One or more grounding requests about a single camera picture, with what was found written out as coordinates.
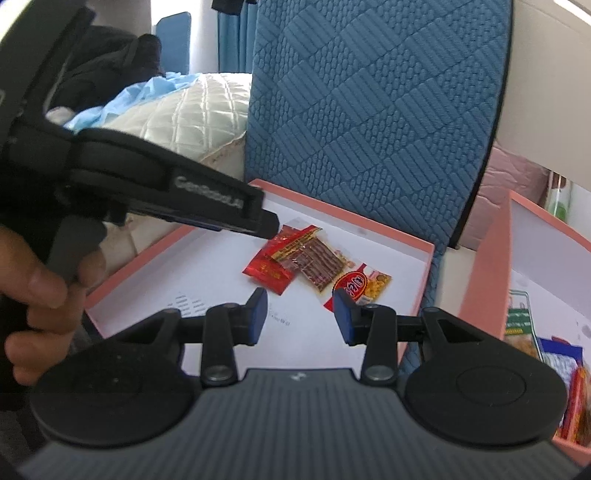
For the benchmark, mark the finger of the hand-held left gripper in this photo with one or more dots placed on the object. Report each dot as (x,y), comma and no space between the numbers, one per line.
(221,203)

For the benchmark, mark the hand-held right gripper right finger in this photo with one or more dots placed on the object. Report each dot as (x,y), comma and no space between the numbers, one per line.
(344,318)

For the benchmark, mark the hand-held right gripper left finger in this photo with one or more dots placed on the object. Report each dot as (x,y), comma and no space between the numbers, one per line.
(256,318)

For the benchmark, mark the small red snack packet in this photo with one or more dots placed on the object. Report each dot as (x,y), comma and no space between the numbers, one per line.
(268,272)

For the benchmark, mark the yellow snack packet red label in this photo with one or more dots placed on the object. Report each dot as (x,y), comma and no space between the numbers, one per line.
(376,281)

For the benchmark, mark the meat stick snack packet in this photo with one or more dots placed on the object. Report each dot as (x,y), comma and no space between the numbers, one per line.
(314,263)

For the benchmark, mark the pink box lid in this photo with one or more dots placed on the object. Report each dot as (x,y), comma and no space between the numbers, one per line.
(207,267)

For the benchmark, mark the pink cardboard box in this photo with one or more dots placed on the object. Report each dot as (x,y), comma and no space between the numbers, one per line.
(489,277)

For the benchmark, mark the green white snack packet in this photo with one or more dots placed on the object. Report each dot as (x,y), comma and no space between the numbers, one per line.
(521,318)

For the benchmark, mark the blue white snack packet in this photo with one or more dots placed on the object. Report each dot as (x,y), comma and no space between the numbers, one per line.
(561,364)

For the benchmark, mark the person's left hand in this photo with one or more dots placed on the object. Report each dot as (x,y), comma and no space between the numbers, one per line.
(46,318)

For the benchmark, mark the grey cloth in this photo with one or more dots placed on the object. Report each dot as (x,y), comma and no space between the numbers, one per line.
(57,115)

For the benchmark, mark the light blue blanket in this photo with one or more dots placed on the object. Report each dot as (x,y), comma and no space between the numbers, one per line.
(134,99)

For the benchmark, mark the cream quilted bedding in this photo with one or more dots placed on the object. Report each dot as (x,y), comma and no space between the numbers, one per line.
(194,110)

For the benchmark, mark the black clothing pile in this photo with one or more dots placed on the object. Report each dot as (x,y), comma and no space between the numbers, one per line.
(106,60)

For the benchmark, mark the blue padded panel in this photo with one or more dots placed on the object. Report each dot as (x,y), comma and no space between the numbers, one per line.
(173,41)

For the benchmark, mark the blue curtain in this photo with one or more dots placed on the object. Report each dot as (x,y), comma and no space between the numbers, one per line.
(235,41)

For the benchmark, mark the blue textured chair cushion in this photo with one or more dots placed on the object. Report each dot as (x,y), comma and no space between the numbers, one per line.
(369,115)

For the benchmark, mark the pink quilt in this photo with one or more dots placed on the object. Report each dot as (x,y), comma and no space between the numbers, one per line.
(508,194)

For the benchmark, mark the green plastic stool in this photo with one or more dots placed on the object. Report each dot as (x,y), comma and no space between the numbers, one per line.
(561,207)

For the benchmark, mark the cream chair black frame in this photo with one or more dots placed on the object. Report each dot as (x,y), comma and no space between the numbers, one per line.
(545,69)

